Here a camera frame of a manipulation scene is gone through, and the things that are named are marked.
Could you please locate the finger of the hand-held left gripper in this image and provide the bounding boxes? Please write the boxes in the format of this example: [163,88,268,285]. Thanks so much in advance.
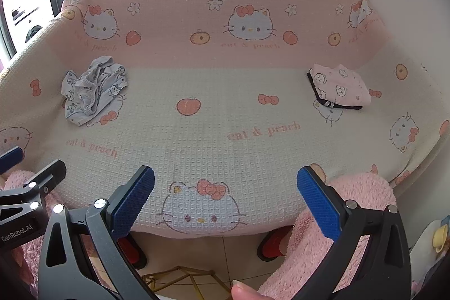
[0,159,67,214]
[0,145,24,174]

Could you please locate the folded pink cartoon garment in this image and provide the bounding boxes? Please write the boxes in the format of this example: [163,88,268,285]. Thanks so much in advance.
[307,71,364,111]

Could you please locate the pink cat print blanket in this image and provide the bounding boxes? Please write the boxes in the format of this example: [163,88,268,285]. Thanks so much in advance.
[0,0,450,241]

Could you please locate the red slipper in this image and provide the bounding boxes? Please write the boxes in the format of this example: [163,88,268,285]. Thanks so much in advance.
[256,225,295,260]
[118,236,148,270]

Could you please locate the folded pink printed garment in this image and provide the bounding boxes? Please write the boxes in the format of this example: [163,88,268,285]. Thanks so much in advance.
[309,63,372,108]

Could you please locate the yellow toy cup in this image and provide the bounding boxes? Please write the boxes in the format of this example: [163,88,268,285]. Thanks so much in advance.
[431,224,450,253]

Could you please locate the person's right hand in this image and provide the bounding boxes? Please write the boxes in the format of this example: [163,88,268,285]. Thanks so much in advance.
[230,281,268,300]

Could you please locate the gold wire frame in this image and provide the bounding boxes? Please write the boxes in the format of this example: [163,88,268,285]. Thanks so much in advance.
[141,266,235,300]

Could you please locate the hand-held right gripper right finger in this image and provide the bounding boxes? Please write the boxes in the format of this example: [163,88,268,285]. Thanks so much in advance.
[296,165,412,300]

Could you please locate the white blue printed shorts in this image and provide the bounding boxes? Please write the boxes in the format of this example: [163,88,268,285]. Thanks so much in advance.
[62,56,130,127]

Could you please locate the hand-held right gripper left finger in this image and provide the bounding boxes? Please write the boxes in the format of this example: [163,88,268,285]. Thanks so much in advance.
[38,165,157,300]

